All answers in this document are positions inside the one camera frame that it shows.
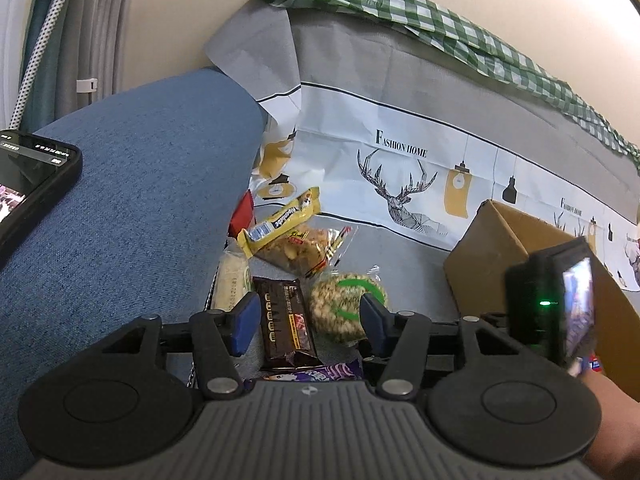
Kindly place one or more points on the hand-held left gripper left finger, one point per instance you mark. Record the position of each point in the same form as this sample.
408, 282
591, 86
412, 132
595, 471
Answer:
245, 327

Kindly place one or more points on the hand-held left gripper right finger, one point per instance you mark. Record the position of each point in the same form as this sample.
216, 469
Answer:
374, 322

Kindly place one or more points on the brown chocolate packet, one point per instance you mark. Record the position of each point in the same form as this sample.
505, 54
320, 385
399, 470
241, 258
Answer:
285, 325

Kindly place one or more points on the round green label snack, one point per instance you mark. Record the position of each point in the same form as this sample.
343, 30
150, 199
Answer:
335, 310

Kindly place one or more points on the pale puffed pastry packet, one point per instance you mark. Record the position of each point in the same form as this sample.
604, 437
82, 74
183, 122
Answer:
232, 280

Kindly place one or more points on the brown cardboard box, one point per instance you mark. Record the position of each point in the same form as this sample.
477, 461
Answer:
490, 255

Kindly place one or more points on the clear cracker packet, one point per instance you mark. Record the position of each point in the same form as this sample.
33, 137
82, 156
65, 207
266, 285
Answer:
300, 250

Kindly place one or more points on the person's right forearm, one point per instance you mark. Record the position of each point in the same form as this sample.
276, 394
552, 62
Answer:
615, 425

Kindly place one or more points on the purple snack packet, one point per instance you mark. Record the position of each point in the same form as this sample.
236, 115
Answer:
325, 372

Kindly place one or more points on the plain red packet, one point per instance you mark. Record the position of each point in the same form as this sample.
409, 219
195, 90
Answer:
243, 215

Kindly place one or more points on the yellow snack bar packet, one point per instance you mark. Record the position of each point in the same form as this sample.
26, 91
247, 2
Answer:
280, 220

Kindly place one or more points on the grey deer print sofa cover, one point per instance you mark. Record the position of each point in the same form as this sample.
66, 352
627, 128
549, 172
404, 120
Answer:
400, 85

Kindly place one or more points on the black smartphone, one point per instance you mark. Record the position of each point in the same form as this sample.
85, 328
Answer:
30, 180

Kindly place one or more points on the white curtain clip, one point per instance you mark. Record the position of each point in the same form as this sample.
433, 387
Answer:
87, 84

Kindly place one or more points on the grey curtain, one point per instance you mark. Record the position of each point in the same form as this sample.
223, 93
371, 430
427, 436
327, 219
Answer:
107, 25

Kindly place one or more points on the teal curtain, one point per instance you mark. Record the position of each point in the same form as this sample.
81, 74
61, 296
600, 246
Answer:
47, 45

